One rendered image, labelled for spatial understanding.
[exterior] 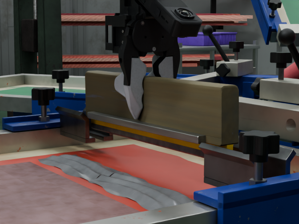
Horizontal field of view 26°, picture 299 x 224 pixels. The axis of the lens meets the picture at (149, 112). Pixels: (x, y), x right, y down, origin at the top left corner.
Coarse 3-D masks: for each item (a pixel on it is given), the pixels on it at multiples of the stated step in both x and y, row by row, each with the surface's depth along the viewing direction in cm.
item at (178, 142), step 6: (96, 120) 109; (108, 126) 105; (114, 126) 104; (120, 126) 102; (132, 132) 99; (138, 132) 98; (144, 132) 96; (156, 138) 94; (162, 138) 93; (168, 138) 91; (180, 144) 89; (186, 144) 88; (192, 144) 87; (198, 144) 86
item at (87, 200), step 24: (192, 168) 99; (24, 192) 85; (48, 192) 85; (72, 192) 85; (96, 192) 85; (192, 192) 85; (0, 216) 75; (24, 216) 75; (48, 216) 75; (72, 216) 75; (96, 216) 75
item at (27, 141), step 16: (48, 128) 115; (0, 144) 110; (16, 144) 111; (32, 144) 113; (48, 144) 115; (64, 144) 116; (160, 208) 66; (176, 208) 66; (192, 208) 66; (208, 208) 66
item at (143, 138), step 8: (96, 128) 109; (104, 128) 107; (112, 128) 104; (128, 136) 101; (136, 136) 98; (144, 136) 97; (160, 144) 93; (168, 144) 92; (176, 144) 90; (184, 152) 89; (192, 152) 87; (200, 152) 85
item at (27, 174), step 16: (16, 160) 105; (32, 160) 105; (96, 160) 105; (112, 160) 105; (128, 160) 105; (144, 160) 105; (160, 160) 105; (176, 160) 105; (0, 176) 94; (16, 176) 94; (32, 176) 94; (48, 176) 94; (64, 176) 94; (0, 192) 85; (16, 192) 85
